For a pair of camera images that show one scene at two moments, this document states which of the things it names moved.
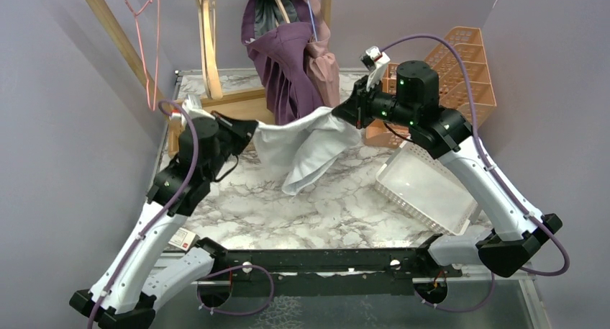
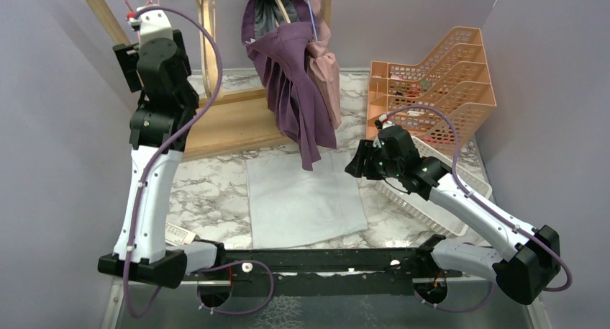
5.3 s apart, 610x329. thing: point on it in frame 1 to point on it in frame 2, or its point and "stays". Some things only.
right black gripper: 354,109 to 357,167
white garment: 303,148 to 291,205
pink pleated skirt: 321,60 stays
